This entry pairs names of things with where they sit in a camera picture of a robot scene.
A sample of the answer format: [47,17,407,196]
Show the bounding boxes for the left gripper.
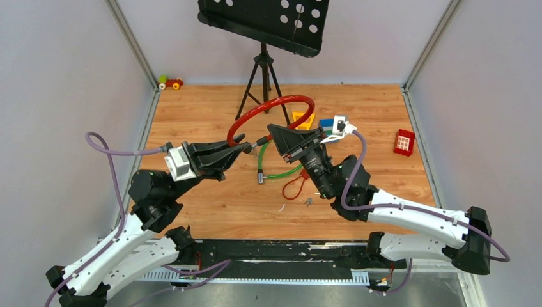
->
[167,136,252,200]

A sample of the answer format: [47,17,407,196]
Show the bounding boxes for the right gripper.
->
[267,125,336,200]

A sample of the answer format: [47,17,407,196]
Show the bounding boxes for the red padlock with thin cable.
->
[281,170,309,200]

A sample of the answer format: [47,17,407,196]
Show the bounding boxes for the green cable lock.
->
[257,143,302,185]

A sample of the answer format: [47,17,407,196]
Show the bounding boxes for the thick red cable lock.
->
[226,95,315,146]

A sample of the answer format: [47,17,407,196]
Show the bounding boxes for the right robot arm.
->
[267,124,492,275]

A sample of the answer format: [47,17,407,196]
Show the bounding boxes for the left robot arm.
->
[46,134,251,306]

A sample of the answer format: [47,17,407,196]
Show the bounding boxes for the yellow triangular plastic piece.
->
[292,111,317,131]

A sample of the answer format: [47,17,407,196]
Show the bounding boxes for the blue green stacked blocks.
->
[318,118,339,143]

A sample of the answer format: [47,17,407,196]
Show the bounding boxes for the toy car red green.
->
[157,75,183,90]

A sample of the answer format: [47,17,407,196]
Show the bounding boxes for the black music stand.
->
[197,0,329,119]

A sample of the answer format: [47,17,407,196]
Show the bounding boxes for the red window block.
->
[393,129,416,157]

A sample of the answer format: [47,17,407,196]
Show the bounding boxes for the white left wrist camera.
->
[161,141,197,182]

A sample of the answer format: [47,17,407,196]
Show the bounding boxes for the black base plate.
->
[173,239,407,279]

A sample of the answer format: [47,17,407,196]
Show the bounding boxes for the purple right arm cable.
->
[339,129,511,296]

